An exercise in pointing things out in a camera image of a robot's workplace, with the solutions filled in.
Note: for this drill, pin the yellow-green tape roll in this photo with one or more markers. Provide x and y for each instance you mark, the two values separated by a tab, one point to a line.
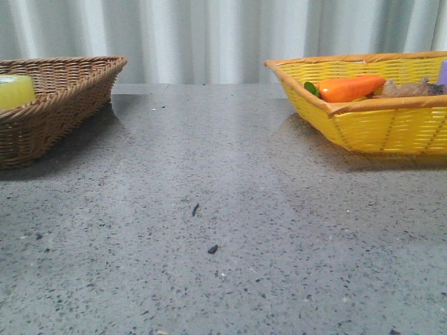
16	91

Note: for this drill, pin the orange toy carrot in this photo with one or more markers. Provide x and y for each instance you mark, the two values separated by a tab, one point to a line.
342	90

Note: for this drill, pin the white pleated curtain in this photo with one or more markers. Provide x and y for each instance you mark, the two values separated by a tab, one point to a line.
216	42

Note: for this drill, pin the brown wicker basket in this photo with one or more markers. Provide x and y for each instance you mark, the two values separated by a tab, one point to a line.
69	90

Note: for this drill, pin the brown lumpy toy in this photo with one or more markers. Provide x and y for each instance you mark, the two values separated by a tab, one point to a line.
410	89

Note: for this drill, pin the yellow woven basket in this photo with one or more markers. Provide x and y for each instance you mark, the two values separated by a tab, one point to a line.
410	125

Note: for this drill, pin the purple cylindrical object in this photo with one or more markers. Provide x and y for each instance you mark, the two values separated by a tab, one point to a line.
442	78

